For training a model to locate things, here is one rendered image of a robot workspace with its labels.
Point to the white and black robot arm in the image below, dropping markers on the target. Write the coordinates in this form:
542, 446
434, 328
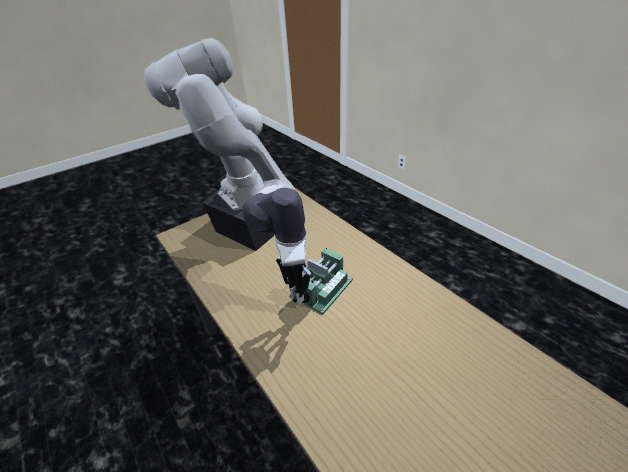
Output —
275, 207

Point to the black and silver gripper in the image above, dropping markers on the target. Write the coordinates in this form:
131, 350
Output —
297, 283

